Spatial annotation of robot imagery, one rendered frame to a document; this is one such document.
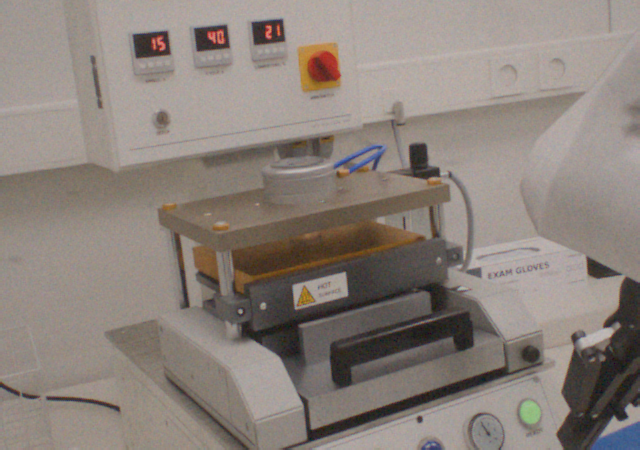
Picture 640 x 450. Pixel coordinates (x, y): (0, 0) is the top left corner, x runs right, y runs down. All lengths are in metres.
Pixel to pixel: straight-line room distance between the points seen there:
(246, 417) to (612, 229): 0.38
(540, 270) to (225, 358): 0.84
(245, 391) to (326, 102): 0.45
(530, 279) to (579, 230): 1.00
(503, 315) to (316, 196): 0.23
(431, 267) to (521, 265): 0.61
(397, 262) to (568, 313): 0.62
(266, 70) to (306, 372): 0.40
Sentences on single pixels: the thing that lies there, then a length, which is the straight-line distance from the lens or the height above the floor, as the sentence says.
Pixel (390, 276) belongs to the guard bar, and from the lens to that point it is 0.96.
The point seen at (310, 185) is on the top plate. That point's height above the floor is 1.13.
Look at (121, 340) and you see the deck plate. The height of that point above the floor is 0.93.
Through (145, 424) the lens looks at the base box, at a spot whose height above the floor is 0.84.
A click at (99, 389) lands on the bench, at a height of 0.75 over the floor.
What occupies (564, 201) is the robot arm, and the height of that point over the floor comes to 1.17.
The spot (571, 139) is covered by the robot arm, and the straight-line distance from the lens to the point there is 0.59.
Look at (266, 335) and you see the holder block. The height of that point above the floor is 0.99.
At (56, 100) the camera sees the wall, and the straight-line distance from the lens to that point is 1.53.
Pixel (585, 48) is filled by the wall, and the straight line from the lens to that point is 1.81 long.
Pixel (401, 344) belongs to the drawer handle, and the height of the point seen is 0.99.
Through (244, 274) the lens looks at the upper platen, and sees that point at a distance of 0.92.
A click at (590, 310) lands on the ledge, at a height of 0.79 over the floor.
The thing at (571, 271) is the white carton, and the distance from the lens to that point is 1.64.
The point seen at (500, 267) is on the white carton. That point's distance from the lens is 1.57.
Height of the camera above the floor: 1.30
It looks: 12 degrees down
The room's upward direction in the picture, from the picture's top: 6 degrees counter-clockwise
